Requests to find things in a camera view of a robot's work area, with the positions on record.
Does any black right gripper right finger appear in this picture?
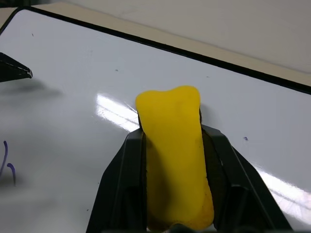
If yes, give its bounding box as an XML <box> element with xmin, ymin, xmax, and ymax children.
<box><xmin>201</xmin><ymin>124</ymin><xmax>294</xmax><ymax>233</ymax></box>

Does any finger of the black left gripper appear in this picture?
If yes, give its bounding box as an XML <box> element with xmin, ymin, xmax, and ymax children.
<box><xmin>0</xmin><ymin>52</ymin><xmax>33</xmax><ymax>83</ymax></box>

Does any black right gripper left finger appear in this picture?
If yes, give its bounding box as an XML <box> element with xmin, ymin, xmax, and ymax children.
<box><xmin>86</xmin><ymin>127</ymin><xmax>148</xmax><ymax>233</ymax></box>

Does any yellow whiteboard eraser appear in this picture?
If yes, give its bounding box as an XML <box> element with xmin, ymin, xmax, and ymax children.
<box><xmin>135</xmin><ymin>85</ymin><xmax>215</xmax><ymax>231</ymax></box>

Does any black-framed whiteboard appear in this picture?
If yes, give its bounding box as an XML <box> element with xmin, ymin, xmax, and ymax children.
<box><xmin>0</xmin><ymin>5</ymin><xmax>311</xmax><ymax>233</ymax></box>

